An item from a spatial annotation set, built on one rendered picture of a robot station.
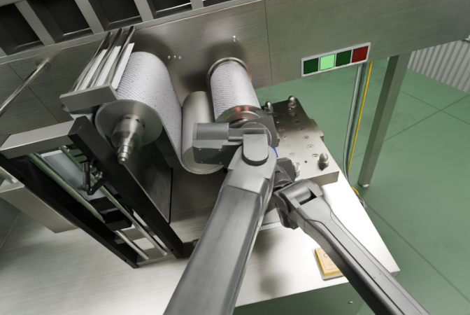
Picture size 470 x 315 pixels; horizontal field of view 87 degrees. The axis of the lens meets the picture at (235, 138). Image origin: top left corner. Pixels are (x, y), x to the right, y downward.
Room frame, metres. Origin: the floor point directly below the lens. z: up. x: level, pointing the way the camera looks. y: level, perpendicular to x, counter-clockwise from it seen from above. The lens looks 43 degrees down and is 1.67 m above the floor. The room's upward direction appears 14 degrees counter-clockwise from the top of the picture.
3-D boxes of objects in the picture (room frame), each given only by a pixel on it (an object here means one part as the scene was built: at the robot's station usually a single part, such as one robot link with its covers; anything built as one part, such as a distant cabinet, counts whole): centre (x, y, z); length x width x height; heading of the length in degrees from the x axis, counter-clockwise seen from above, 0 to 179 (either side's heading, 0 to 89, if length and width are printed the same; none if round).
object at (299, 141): (0.63, -0.21, 1.00); 0.40 x 0.16 x 0.06; 178
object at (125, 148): (0.40, 0.23, 1.33); 0.06 x 0.03 x 0.03; 178
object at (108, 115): (0.62, 0.22, 1.33); 0.25 x 0.14 x 0.14; 178
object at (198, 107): (0.61, 0.09, 1.17); 0.26 x 0.12 x 0.12; 178
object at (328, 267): (0.24, -0.18, 0.91); 0.07 x 0.07 x 0.02; 88
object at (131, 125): (0.46, 0.23, 1.33); 0.06 x 0.06 x 0.06; 88
